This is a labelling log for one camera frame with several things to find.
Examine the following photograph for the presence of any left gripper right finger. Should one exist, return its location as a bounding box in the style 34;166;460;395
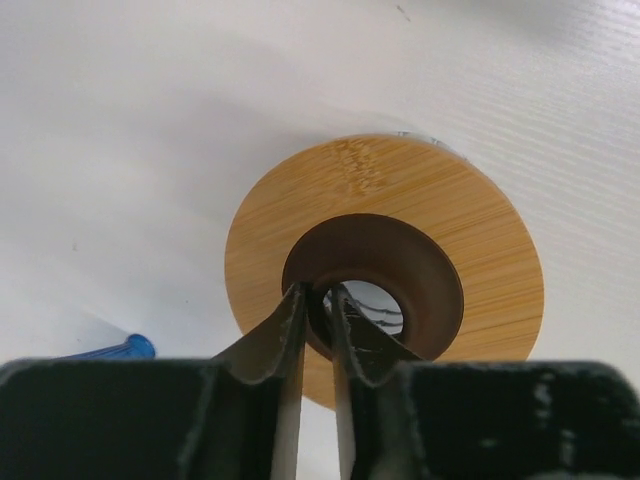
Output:
331;287;639;479

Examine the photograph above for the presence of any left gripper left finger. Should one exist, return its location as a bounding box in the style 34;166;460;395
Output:
1;284;306;479

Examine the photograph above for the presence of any blue cone dripper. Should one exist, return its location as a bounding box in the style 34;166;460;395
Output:
65;334;156;360

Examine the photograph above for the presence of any wooden dripper holder ring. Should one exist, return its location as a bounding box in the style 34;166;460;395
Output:
224;131;545;411

